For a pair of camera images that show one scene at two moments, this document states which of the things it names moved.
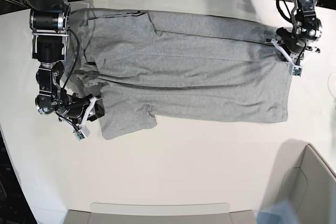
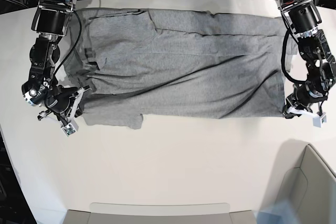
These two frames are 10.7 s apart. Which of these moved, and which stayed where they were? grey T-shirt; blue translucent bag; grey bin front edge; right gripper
Moved: right gripper
Stayed: grey bin front edge; blue translucent bag; grey T-shirt
